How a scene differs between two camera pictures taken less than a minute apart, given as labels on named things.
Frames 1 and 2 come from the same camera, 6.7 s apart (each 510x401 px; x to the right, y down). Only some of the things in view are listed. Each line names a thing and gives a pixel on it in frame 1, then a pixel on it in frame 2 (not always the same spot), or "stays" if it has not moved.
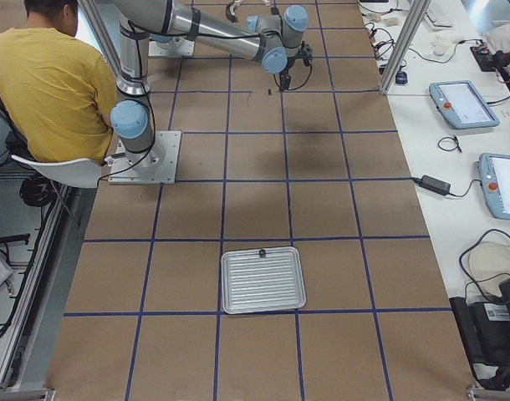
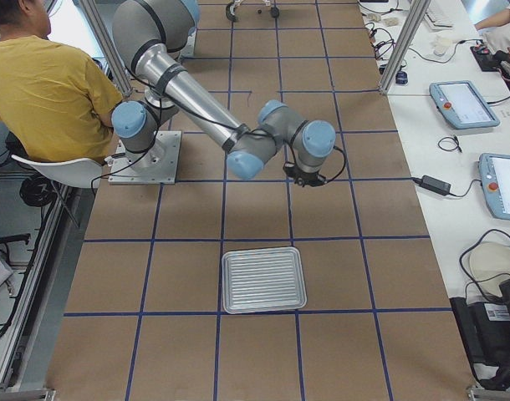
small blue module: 401,78 stays
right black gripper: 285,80 → 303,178
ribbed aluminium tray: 253,284 stays
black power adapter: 435,185 stays
